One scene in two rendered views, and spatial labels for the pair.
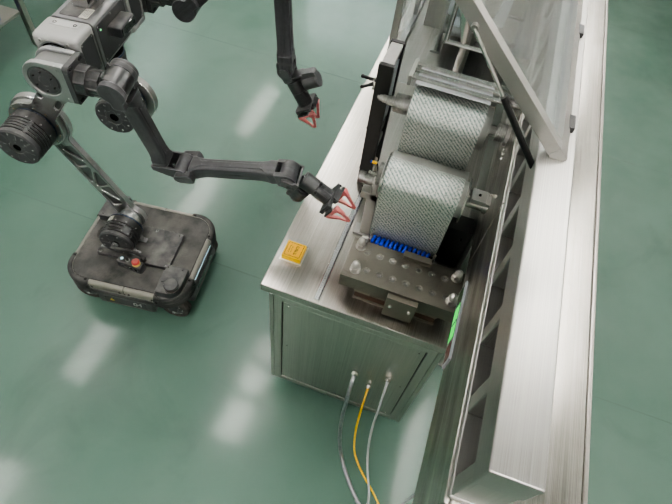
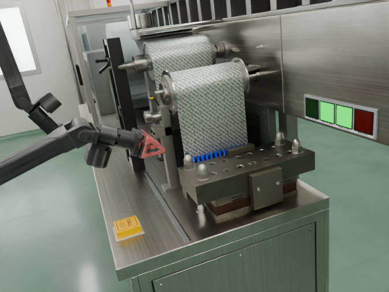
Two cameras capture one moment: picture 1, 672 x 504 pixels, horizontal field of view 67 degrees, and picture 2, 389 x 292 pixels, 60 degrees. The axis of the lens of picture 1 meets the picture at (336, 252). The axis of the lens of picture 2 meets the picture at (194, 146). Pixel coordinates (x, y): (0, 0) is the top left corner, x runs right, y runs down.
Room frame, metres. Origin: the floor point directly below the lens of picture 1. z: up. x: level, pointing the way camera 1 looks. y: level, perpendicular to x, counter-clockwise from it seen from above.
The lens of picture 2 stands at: (0.15, 0.37, 1.44)
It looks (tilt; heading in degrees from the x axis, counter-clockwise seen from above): 20 degrees down; 331
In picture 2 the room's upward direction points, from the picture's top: 8 degrees counter-clockwise
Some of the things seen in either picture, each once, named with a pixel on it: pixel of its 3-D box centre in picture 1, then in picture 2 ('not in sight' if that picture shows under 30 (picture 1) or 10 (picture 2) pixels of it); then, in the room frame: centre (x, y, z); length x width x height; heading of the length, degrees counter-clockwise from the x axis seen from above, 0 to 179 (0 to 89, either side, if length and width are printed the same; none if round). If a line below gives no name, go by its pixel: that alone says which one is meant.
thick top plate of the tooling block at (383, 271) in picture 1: (404, 279); (246, 168); (0.92, -0.24, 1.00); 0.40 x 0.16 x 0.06; 78
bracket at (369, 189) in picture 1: (367, 204); (164, 149); (1.17, -0.08, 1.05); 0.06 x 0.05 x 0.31; 78
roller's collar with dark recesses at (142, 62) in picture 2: (403, 104); (141, 63); (1.38, -0.14, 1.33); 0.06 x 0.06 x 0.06; 78
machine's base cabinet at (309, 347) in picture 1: (414, 167); (156, 194); (2.04, -0.35, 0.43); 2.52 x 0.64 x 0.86; 168
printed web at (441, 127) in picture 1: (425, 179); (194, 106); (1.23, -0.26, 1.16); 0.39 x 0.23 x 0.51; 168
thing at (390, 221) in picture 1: (407, 228); (214, 128); (1.04, -0.22, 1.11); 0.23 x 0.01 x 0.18; 78
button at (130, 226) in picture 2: (294, 251); (127, 226); (1.02, 0.15, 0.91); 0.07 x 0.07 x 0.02; 78
